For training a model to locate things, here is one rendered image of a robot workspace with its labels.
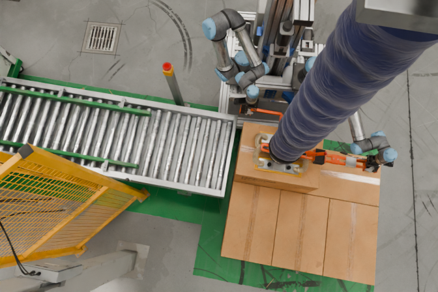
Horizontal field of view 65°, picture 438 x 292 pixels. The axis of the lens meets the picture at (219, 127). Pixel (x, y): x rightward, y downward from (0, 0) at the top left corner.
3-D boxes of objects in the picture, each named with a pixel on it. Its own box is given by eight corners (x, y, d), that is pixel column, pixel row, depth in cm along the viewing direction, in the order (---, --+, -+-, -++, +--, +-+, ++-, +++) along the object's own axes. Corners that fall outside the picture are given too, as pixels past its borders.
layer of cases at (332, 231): (220, 252, 310) (220, 256, 271) (238, 145, 336) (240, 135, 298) (355, 277, 303) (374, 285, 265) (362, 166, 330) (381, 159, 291)
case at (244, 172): (233, 180, 287) (234, 174, 248) (240, 135, 297) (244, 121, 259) (305, 193, 284) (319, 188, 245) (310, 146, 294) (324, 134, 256)
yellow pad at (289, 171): (253, 169, 249) (254, 168, 244) (255, 156, 252) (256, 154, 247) (300, 178, 247) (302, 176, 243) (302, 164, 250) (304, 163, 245)
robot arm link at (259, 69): (233, 1, 212) (264, 71, 231) (218, 10, 210) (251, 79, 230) (240, 0, 201) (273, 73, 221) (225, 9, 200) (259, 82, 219)
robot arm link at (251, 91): (254, 81, 216) (262, 91, 214) (252, 87, 226) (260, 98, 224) (244, 87, 215) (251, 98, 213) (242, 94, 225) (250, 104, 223)
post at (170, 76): (178, 112, 361) (162, 71, 264) (179, 106, 363) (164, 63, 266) (184, 113, 360) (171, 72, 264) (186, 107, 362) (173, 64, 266)
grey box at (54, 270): (45, 266, 183) (13, 274, 155) (48, 256, 185) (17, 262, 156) (81, 274, 182) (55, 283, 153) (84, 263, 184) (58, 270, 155)
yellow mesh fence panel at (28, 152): (77, 257, 323) (-164, 313, 121) (71, 249, 325) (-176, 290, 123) (150, 194, 338) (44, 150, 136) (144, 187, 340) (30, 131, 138)
